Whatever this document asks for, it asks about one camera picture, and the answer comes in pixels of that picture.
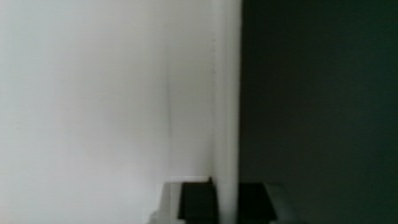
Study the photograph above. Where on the white drawer cabinet box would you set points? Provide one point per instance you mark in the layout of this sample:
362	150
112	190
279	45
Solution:
117	108

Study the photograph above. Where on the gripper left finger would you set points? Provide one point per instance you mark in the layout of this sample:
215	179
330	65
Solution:
188	203

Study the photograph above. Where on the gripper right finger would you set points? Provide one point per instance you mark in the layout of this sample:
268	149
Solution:
263	204

